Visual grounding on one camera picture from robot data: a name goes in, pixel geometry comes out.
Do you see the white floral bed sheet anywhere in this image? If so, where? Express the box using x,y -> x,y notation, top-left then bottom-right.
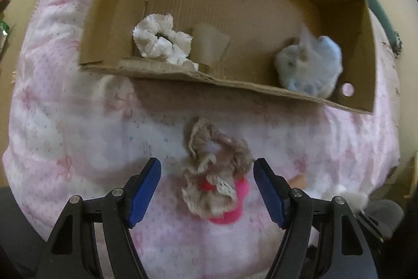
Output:
374,18 -> 403,165

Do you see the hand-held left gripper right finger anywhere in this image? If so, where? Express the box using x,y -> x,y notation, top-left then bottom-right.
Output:
253,157 -> 379,279

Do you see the beige lace scrunchie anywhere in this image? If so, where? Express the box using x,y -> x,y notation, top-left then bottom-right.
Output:
181,116 -> 256,221

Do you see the teal orange cushion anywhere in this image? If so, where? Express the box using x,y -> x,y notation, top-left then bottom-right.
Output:
338,0 -> 400,52

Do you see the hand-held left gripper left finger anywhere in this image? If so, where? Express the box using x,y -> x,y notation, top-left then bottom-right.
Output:
41,157 -> 162,279

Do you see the cream white scrunchie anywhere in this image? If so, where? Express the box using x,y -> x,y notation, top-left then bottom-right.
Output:
131,13 -> 200,71

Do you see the blue fluffy scrunchie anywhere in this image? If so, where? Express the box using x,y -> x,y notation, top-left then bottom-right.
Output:
274,35 -> 344,100

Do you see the pink scrunchie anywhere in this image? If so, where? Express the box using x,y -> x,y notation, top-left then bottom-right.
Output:
199,176 -> 249,225

